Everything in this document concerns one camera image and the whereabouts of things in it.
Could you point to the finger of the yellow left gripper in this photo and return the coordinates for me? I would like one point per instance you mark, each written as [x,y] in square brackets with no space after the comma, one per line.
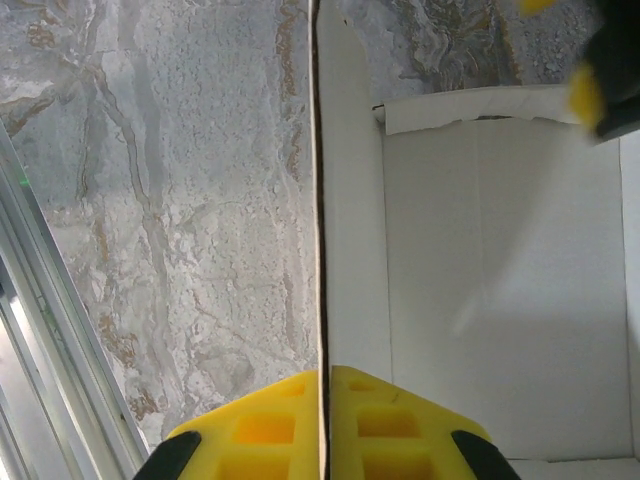
[586,97]
[534,5]

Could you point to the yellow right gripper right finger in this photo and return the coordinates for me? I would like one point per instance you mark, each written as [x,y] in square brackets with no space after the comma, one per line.
[390,430]

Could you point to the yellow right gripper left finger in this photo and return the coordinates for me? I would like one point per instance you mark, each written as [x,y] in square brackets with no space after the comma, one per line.
[260,430]

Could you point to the white paper box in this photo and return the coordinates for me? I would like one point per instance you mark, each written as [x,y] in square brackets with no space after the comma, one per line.
[500,250]

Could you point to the aluminium side rail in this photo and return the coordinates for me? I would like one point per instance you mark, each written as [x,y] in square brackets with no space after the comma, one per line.
[50,325]

